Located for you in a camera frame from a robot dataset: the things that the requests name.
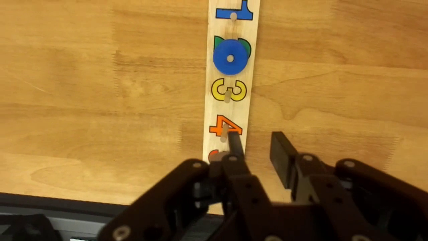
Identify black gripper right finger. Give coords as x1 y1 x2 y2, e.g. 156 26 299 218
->
270 131 310 202

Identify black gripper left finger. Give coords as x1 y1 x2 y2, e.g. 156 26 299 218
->
220 131 250 178

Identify blue ring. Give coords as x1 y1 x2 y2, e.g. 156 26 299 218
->
212 36 248 77

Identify wooden number peg board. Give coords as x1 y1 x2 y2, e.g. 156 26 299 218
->
201 0 262 162

